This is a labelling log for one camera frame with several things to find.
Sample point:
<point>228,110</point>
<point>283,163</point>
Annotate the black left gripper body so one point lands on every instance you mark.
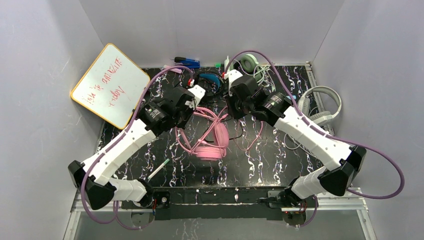
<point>185,100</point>

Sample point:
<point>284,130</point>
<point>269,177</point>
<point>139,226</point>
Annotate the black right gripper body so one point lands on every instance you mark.
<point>236,100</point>

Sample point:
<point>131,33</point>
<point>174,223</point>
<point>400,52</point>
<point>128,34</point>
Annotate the pink headphones with cable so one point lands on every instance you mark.
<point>213,144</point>

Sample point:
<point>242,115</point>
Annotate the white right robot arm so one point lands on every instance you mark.
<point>341,161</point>

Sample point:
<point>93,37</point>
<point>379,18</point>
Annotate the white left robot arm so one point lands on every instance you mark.
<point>94,176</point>

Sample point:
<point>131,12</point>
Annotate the pink marker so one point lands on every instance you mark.
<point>175,70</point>

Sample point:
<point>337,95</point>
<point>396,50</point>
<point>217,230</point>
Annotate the blue black marker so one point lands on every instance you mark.
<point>187,62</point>

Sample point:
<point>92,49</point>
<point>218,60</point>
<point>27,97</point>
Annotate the white green marker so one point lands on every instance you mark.
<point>157,169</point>

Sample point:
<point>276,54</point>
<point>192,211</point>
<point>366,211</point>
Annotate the yellow framed whiteboard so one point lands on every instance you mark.
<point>111,87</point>

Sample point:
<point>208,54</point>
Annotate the green headphones with cable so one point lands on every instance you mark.
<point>250,66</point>

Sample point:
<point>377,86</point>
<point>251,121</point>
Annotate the black blue headphones with cable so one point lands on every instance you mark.
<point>214,86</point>

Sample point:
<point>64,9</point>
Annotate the white headphones with cable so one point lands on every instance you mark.
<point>318,114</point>

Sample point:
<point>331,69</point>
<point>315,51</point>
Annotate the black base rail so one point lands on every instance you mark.
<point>171,203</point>

